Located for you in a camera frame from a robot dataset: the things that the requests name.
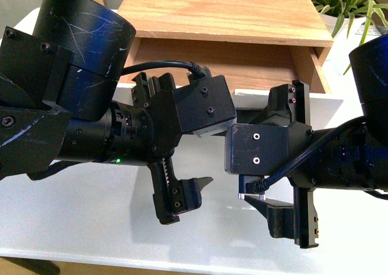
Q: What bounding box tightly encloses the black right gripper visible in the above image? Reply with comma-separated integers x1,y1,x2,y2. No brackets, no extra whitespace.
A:
244,80,318,249

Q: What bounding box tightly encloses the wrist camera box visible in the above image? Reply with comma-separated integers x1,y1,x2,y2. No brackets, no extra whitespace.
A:
224,124,289,199
173,75,236,137

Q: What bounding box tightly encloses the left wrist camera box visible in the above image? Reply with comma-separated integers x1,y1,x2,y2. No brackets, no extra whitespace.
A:
173,75,236,137

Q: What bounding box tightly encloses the black left camera cable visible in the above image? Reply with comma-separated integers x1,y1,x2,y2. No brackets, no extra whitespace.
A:
121,59,210,79

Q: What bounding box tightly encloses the wooden drawer cabinet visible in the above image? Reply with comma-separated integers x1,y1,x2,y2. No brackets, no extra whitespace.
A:
116,0,334,94

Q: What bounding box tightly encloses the spider plant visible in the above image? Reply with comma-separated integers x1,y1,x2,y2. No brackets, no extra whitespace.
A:
311,0,387,60

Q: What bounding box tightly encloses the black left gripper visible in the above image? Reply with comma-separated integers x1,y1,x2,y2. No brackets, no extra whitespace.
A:
131,72,213,225

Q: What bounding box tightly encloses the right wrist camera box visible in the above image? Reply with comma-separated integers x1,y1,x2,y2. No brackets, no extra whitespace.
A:
224,124,289,199

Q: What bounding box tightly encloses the label sticker on table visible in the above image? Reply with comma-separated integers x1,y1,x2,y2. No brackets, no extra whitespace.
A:
356,24,387,36

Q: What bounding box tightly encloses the black right camera cable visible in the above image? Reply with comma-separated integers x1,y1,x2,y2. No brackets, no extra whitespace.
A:
247,126,343,194

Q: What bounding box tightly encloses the white plant pot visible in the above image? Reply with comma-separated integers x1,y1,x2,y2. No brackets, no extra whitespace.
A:
319,13,367,39

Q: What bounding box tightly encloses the black camera cable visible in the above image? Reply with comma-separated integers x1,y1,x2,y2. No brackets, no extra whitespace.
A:
121,59,210,79
247,126,343,194

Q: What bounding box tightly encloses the white drawer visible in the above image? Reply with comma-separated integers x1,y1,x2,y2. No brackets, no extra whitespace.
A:
113,38,345,136

